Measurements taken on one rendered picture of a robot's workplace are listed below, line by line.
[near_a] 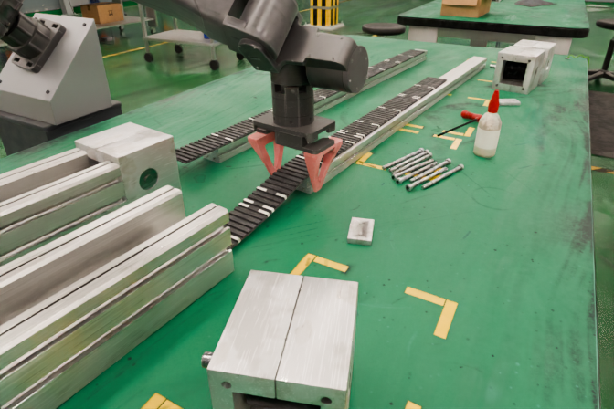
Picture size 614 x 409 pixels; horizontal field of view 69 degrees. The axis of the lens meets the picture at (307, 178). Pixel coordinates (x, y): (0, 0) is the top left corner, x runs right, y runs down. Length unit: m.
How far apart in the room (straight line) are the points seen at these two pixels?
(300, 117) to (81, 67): 0.62
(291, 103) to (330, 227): 0.17
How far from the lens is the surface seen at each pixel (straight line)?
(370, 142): 0.83
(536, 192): 0.76
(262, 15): 0.52
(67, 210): 0.60
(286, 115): 0.59
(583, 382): 0.48
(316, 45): 0.54
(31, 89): 1.12
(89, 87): 1.11
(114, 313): 0.43
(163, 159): 0.66
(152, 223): 0.51
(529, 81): 1.26
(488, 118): 0.83
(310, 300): 0.35
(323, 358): 0.31
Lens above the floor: 1.11
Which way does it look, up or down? 28 degrees down
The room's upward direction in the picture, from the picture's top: straight up
